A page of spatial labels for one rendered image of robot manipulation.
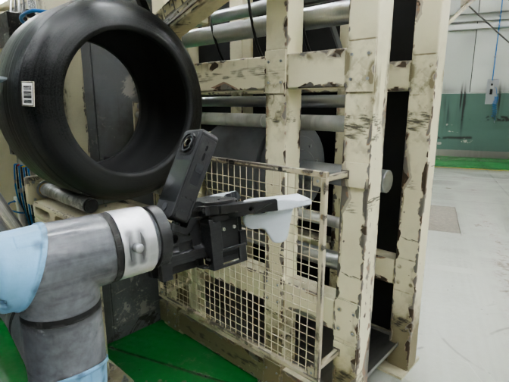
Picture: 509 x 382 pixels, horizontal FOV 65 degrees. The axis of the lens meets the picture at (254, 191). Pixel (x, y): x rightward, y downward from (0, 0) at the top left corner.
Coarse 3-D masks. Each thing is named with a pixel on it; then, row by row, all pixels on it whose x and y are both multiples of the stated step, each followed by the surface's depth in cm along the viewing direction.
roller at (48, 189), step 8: (48, 184) 135; (40, 192) 136; (48, 192) 131; (56, 192) 128; (64, 192) 125; (72, 192) 124; (64, 200) 123; (72, 200) 119; (80, 200) 116; (88, 200) 115; (80, 208) 116; (88, 208) 115; (96, 208) 117
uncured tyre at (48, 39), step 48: (96, 0) 108; (48, 48) 99; (144, 48) 143; (0, 96) 107; (48, 96) 100; (144, 96) 151; (192, 96) 132; (48, 144) 103; (144, 144) 153; (96, 192) 115; (144, 192) 127
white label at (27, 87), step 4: (24, 84) 98; (28, 84) 97; (32, 84) 97; (24, 88) 98; (28, 88) 97; (32, 88) 97; (24, 92) 98; (28, 92) 97; (32, 92) 97; (24, 96) 98; (28, 96) 98; (32, 96) 97; (24, 100) 98; (28, 100) 98; (32, 100) 97; (24, 104) 98; (28, 104) 98; (32, 104) 98
